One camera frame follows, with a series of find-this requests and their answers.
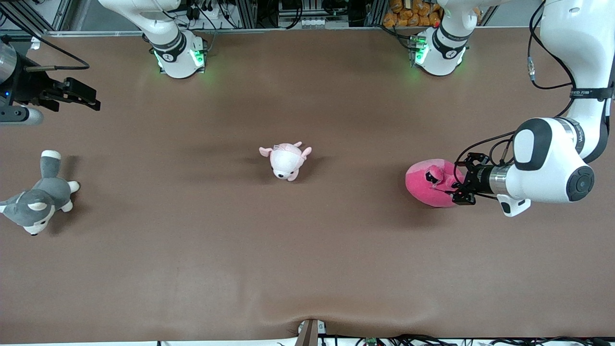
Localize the round hot pink plush toy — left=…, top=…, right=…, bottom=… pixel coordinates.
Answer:
left=405, top=159, right=467, bottom=209

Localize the grey white husky plush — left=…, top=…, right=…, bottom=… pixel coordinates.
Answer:
left=0, top=150, right=81, bottom=236

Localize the pile of orange plush toys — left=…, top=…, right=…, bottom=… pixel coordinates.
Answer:
left=382, top=0, right=443, bottom=28

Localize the brown table mat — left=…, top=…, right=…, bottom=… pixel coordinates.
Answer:
left=0, top=26, right=615, bottom=345

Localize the pale pink white plush animal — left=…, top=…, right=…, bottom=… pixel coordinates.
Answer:
left=258, top=141, right=313, bottom=182

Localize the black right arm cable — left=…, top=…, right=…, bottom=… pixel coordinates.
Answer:
left=0, top=19, right=91, bottom=72

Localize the aluminium frame profile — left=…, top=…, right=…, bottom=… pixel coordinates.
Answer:
left=0, top=0, right=74, bottom=38

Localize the bundle of black cables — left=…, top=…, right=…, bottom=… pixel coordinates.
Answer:
left=332, top=334, right=615, bottom=346

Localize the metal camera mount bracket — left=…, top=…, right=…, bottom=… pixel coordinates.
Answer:
left=294, top=318, right=327, bottom=346

